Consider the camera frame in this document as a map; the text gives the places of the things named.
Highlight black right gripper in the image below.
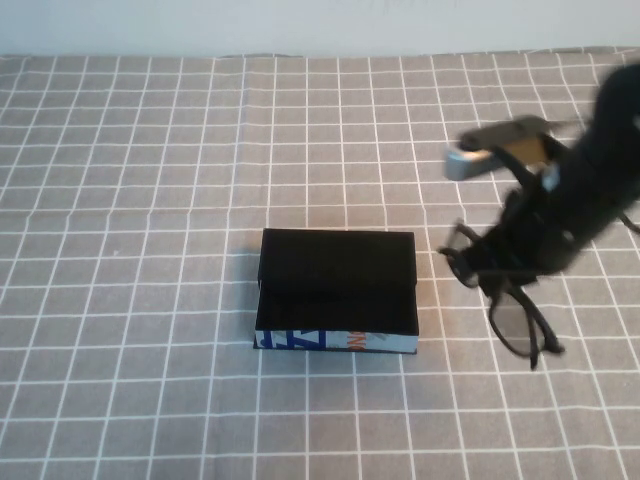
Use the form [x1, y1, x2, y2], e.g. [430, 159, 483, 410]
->
[465, 149, 609, 297]

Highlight black-framed glasses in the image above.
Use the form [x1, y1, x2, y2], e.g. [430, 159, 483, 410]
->
[437, 223, 567, 372]

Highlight black printed glasses case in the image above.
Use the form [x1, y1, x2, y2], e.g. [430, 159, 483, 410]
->
[253, 228, 420, 356]

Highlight grey white-checked tablecloth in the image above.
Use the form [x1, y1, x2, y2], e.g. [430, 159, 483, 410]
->
[0, 46, 640, 480]

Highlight black camera cable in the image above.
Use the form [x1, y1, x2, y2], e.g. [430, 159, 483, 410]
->
[494, 145, 545, 194]

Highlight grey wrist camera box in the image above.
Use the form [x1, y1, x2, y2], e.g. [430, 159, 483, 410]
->
[442, 114, 552, 182]

